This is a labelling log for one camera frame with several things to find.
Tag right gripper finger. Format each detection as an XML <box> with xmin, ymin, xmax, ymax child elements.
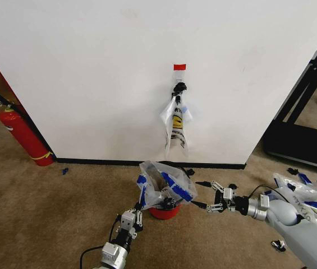
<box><xmin>195</xmin><ymin>180</ymin><xmax>226</xmax><ymax>194</ymax></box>
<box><xmin>191</xmin><ymin>201</ymin><xmax>228</xmax><ymax>215</ymax></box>

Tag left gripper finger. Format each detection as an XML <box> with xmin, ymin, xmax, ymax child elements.
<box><xmin>134</xmin><ymin>203</ymin><xmax>145</xmax><ymax>233</ymax></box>
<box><xmin>126</xmin><ymin>193</ymin><xmax>143</xmax><ymax>214</ymax></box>

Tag clear bag with blue tape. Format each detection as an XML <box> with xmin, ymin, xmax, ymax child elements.
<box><xmin>139</xmin><ymin>160</ymin><xmax>199</xmax><ymax>211</ymax></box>

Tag red trash bin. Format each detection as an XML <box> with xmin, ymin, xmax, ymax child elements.
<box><xmin>148</xmin><ymin>202</ymin><xmax>183</xmax><ymax>221</ymax></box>

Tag clear garbage bag yellow print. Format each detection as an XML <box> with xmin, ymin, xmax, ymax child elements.
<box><xmin>159</xmin><ymin>97</ymin><xmax>194</xmax><ymax>158</ymax></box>

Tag pile of clear bags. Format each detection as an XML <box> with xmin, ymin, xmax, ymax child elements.
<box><xmin>272</xmin><ymin>172</ymin><xmax>317</xmax><ymax>234</ymax></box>

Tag black clip on hook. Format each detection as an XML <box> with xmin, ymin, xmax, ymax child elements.
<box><xmin>170</xmin><ymin>81</ymin><xmax>189</xmax><ymax>105</ymax></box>

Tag red fire extinguisher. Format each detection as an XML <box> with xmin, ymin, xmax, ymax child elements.
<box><xmin>0</xmin><ymin>91</ymin><xmax>55</xmax><ymax>168</ymax></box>

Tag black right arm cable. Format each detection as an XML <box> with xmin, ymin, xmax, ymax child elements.
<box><xmin>249</xmin><ymin>184</ymin><xmax>274</xmax><ymax>200</ymax></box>

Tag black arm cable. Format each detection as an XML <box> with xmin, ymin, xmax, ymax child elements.
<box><xmin>79</xmin><ymin>244</ymin><xmax>104</xmax><ymax>269</ymax></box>
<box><xmin>249</xmin><ymin>184</ymin><xmax>274</xmax><ymax>200</ymax></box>

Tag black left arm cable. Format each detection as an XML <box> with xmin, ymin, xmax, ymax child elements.
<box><xmin>79</xmin><ymin>244</ymin><xmax>104</xmax><ymax>269</ymax></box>

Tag black metal frame furniture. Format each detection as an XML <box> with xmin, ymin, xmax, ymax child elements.
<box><xmin>261</xmin><ymin>25</ymin><xmax>317</xmax><ymax>174</ymax></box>

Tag clear adhesive wall hook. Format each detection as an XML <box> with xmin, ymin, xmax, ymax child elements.
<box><xmin>174</xmin><ymin>69</ymin><xmax>186</xmax><ymax>84</ymax></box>

